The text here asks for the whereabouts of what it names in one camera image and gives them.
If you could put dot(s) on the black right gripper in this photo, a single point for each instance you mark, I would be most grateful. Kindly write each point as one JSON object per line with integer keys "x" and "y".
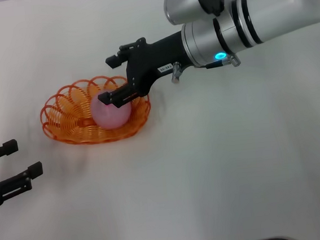
{"x": 154, "y": 61}

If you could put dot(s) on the pink peach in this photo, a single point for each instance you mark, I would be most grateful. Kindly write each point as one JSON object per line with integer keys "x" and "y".
{"x": 111, "y": 117}

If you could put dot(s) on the orange woven plastic basket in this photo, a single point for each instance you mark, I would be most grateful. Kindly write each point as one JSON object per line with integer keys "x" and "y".
{"x": 63, "y": 115}

